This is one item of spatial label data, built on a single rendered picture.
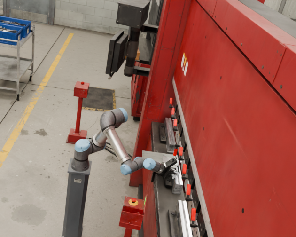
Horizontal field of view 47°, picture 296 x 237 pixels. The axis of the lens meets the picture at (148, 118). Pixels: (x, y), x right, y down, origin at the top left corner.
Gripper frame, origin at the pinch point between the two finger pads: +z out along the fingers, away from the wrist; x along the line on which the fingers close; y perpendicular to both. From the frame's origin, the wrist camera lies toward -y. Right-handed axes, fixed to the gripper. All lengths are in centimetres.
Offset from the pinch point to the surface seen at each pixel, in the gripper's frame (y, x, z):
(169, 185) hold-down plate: 11.6, 0.5, -0.1
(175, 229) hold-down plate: 22.4, 39.7, -18.7
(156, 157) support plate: 2.9, -22.9, -4.7
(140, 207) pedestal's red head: 35.0, 3.3, -15.7
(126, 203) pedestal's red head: 38.9, -3.6, -22.5
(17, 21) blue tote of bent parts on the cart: 13, -414, -19
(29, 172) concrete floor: 121, -155, -9
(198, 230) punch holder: 1, 70, -50
